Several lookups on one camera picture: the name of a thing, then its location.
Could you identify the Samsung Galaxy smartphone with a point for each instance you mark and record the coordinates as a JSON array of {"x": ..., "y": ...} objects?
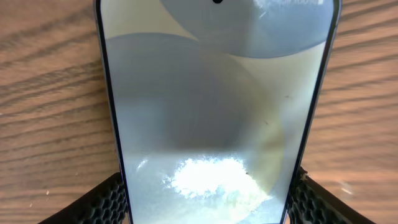
[{"x": 212, "y": 101}]

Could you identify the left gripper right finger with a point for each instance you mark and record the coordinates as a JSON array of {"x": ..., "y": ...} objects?
[{"x": 310, "y": 203}]

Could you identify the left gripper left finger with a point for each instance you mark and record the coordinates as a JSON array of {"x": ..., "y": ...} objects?
[{"x": 104, "y": 204}]

